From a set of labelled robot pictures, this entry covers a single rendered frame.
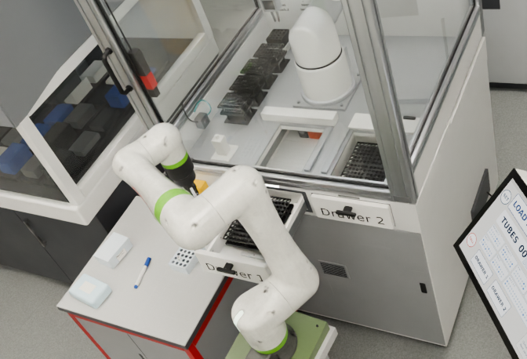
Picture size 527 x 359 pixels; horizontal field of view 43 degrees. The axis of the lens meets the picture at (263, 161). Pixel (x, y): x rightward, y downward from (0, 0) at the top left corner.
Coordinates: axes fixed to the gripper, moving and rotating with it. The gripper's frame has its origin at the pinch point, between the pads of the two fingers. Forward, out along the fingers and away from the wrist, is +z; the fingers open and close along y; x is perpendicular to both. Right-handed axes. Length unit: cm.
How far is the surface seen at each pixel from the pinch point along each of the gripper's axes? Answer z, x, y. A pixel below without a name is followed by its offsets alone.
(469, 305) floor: 101, 81, 26
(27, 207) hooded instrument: 15, -63, -77
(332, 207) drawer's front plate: 12.4, 39.5, 17.6
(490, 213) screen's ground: -8, 67, 69
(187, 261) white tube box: 22.1, -13.9, -5.2
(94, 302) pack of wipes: 21, -51, -10
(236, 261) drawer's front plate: 8.5, 1.2, 20.2
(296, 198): 14.8, 32.2, 2.7
